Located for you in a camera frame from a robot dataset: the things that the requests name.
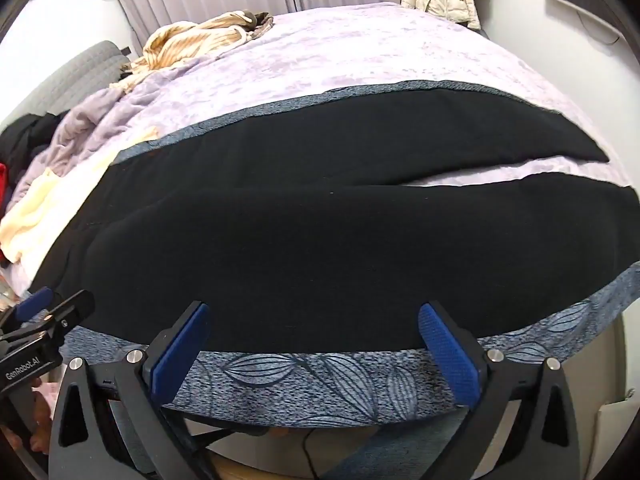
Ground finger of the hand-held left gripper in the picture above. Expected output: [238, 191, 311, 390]
[11, 287, 56, 322]
[22, 290, 96, 343]

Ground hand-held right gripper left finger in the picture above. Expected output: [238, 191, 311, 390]
[49, 301, 211, 480]

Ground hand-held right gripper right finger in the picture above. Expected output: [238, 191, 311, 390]
[419, 301, 582, 480]

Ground black pants with grey pattern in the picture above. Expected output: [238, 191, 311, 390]
[37, 79, 640, 433]

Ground person's left hand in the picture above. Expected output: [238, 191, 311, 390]
[27, 400, 54, 461]

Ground cream cloth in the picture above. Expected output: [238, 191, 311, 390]
[0, 127, 161, 261]

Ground red cloth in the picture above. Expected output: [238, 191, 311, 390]
[0, 162, 11, 268]

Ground black clothes pile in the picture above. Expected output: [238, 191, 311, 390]
[0, 112, 68, 188]

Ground lilac quilted comforter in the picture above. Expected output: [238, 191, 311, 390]
[10, 55, 206, 201]

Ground grey padded headboard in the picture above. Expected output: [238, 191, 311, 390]
[0, 40, 133, 128]

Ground yellow striped garment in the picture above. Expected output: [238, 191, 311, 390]
[120, 9, 275, 95]

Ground lilac bed blanket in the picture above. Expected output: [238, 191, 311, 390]
[10, 1, 640, 301]

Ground black cable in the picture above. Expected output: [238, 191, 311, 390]
[300, 427, 323, 480]

